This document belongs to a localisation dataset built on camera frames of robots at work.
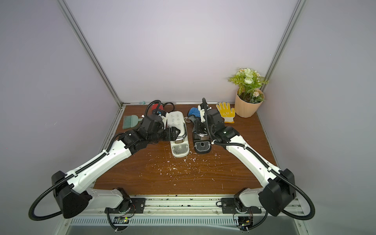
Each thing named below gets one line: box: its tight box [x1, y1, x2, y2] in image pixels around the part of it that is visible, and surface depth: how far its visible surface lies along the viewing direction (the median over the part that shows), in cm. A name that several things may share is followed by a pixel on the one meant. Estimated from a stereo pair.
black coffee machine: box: [192, 132, 212, 154], surface depth 94 cm
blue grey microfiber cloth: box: [187, 107, 201, 121], surface depth 76 cm
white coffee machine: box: [165, 110, 190, 158], surface depth 87 cm
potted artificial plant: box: [227, 67, 270, 118], surface depth 102 cm
